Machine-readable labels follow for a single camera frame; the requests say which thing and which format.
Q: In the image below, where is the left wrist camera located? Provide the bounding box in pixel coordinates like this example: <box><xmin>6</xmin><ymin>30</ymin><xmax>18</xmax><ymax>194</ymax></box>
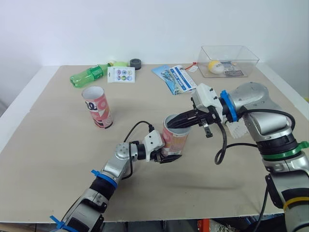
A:
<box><xmin>141</xmin><ymin>130</ymin><xmax>166</xmax><ymax>162</ymax></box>

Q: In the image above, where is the white tag red string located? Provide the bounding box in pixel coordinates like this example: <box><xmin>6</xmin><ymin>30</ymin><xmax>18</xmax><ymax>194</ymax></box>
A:
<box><xmin>185</xmin><ymin>61</ymin><xmax>199</xmax><ymax>73</ymax></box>

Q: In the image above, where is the green plastic bottle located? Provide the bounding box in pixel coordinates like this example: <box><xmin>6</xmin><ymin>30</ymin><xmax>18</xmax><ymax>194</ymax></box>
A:
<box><xmin>70</xmin><ymin>62</ymin><xmax>114</xmax><ymax>90</ymax></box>

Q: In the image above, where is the yellow white ball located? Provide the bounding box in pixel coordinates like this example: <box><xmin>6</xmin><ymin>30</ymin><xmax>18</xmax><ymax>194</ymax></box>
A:
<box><xmin>208</xmin><ymin>60</ymin><xmax>224</xmax><ymax>74</ymax></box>

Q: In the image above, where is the dark grey tape roll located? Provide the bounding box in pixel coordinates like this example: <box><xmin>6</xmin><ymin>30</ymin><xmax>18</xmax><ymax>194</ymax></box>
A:
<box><xmin>129</xmin><ymin>58</ymin><xmax>143</xmax><ymax>71</ymax></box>

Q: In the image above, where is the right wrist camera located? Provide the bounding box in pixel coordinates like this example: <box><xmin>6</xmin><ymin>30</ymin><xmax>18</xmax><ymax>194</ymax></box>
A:
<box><xmin>194</xmin><ymin>83</ymin><xmax>225</xmax><ymax>122</ymax></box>

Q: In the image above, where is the blue white leaflet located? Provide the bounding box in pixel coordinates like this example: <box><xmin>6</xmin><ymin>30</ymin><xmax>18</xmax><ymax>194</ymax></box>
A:
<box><xmin>169</xmin><ymin>65</ymin><xmax>198</xmax><ymax>92</ymax></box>

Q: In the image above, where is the clear plastic box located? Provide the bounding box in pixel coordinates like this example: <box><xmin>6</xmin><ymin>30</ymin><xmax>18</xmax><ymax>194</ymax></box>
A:
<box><xmin>197</xmin><ymin>45</ymin><xmax>260</xmax><ymax>79</ymax></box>

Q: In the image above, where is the black cable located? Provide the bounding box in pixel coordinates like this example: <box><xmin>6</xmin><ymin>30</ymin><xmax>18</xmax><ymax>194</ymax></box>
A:
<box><xmin>209</xmin><ymin>106</ymin><xmax>297</xmax><ymax>166</ymax></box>
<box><xmin>123</xmin><ymin>120</ymin><xmax>155</xmax><ymax>181</ymax></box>

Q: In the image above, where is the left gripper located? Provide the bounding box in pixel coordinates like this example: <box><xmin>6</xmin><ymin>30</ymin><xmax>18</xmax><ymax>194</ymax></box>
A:
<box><xmin>150</xmin><ymin>149</ymin><xmax>183</xmax><ymax>165</ymax></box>

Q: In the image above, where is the small dark card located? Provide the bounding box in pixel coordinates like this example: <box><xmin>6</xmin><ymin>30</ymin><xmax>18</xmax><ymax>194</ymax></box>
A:
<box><xmin>224</xmin><ymin>70</ymin><xmax>243</xmax><ymax>78</ymax></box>

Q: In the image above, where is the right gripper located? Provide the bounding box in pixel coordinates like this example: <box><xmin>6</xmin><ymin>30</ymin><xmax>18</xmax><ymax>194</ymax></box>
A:
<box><xmin>166</xmin><ymin>96</ymin><xmax>218</xmax><ymax>130</ymax></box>

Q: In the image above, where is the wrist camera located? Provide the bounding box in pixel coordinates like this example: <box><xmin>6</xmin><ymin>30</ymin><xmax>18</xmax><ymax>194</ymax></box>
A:
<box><xmin>141</xmin><ymin>130</ymin><xmax>166</xmax><ymax>162</ymax></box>
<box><xmin>194</xmin><ymin>83</ymin><xmax>225</xmax><ymax>122</ymax></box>

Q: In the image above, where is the white sticker card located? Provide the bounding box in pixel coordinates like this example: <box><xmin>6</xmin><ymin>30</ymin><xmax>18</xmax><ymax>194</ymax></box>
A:
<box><xmin>107</xmin><ymin>66</ymin><xmax>137</xmax><ymax>84</ymax></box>

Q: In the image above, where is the small grey pack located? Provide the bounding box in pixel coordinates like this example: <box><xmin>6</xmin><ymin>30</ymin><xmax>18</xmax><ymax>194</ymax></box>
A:
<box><xmin>222</xmin><ymin>60</ymin><xmax>238</xmax><ymax>71</ymax></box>

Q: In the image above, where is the blue picture booklet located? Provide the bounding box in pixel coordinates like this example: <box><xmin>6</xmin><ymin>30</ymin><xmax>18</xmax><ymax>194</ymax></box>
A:
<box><xmin>151</xmin><ymin>64</ymin><xmax>192</xmax><ymax>96</ymax></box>

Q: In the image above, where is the pink patterned tube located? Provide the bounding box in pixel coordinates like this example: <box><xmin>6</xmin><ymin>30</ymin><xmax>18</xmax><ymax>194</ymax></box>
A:
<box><xmin>81</xmin><ymin>86</ymin><xmax>114</xmax><ymax>130</ymax></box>
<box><xmin>161</xmin><ymin>114</ymin><xmax>192</xmax><ymax>158</ymax></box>

